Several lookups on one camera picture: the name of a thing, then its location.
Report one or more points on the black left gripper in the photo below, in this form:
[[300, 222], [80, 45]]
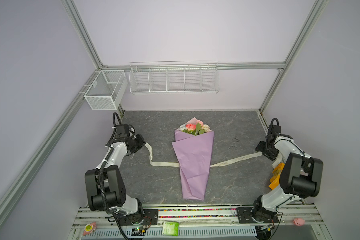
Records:
[[141, 143]]

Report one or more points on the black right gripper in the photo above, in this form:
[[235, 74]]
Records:
[[260, 148]]

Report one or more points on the cream printed ribbon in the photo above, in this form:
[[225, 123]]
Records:
[[221, 164]]

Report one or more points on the white fake rose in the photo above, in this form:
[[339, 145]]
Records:
[[183, 128]]

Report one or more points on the red pink fake rose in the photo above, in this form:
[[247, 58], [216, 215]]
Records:
[[191, 127]]

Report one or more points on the pink purple wrapping paper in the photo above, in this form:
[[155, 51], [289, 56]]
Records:
[[194, 154]]

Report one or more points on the cream fake rose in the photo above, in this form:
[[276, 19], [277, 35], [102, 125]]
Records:
[[206, 128]]

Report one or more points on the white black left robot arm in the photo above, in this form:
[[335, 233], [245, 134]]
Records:
[[105, 187]]

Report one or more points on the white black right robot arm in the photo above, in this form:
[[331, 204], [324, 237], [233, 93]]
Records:
[[299, 179]]

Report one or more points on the yellow snack bag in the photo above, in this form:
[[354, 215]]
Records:
[[275, 179]]

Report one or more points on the white mesh box basket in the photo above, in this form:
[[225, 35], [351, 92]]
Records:
[[106, 90]]

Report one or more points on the small pink pig toy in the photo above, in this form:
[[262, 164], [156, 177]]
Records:
[[299, 222]]

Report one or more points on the green small packet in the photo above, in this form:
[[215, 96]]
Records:
[[170, 229]]

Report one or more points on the pink green round toy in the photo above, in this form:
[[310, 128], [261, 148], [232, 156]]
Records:
[[89, 228]]

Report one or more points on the white wire shelf basket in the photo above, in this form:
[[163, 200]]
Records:
[[174, 77]]

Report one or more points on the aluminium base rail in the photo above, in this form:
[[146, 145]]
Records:
[[213, 215]]

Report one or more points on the white vented cable duct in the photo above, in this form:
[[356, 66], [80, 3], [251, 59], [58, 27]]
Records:
[[183, 233]]

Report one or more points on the aluminium enclosure frame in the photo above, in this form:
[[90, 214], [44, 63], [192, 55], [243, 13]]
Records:
[[44, 64]]

